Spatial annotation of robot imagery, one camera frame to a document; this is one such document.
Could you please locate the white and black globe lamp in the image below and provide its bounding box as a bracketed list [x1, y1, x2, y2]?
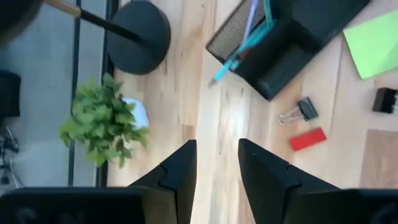
[0, 0, 172, 76]

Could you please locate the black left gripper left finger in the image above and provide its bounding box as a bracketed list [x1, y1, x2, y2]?
[129, 139, 198, 224]

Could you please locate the green plant in white pot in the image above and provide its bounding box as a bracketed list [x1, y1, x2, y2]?
[58, 72, 150, 169]

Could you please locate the folded green paper sheet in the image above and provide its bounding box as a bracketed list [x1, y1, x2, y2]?
[342, 8, 398, 81]

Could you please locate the purple pen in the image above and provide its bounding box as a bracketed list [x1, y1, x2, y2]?
[244, 0, 260, 44]

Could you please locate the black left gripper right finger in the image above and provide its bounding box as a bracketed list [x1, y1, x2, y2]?
[238, 138, 340, 224]

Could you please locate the black mesh desk organizer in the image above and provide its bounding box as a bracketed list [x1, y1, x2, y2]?
[205, 0, 371, 102]

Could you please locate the red eraser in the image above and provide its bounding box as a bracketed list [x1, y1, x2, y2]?
[288, 127, 328, 152]

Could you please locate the brown pen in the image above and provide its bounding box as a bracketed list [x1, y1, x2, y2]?
[238, 46, 254, 63]

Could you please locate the large black binder clip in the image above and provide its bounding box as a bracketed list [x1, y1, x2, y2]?
[372, 87, 398, 114]

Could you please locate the teal pen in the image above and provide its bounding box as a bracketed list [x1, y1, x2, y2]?
[210, 18, 277, 87]
[262, 0, 277, 32]

